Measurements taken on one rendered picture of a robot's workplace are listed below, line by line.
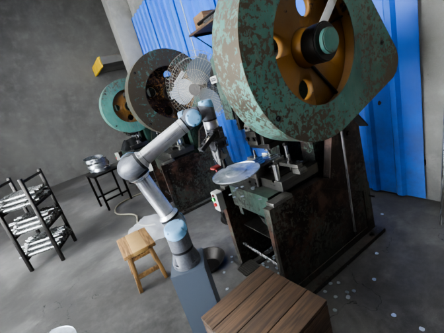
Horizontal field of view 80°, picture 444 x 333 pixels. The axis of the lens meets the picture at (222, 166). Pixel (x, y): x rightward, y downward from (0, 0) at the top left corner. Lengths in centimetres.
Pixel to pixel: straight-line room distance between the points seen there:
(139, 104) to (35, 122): 541
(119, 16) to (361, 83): 582
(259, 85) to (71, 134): 709
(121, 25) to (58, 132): 310
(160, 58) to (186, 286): 206
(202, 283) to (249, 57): 110
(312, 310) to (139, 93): 221
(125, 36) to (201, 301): 586
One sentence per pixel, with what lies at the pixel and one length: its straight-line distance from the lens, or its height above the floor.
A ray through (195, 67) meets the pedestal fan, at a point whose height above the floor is 145.
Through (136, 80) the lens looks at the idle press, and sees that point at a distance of 269.
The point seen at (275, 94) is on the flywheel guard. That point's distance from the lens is 107.
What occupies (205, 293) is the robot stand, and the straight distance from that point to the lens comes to 154.
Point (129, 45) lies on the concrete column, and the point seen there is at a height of 256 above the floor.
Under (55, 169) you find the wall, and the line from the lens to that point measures 793.
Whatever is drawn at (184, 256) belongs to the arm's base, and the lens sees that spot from 143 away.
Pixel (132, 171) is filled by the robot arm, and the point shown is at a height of 102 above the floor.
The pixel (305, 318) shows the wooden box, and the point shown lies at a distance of 124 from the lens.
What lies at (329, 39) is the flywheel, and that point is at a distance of 123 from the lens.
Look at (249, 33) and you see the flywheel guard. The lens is 103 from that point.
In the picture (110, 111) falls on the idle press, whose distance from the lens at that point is 434.
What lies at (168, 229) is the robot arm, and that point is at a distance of 140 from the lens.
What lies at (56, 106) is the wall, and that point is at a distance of 787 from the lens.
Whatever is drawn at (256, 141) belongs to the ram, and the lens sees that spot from 155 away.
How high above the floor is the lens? 129
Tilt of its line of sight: 17 degrees down
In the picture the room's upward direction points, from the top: 16 degrees counter-clockwise
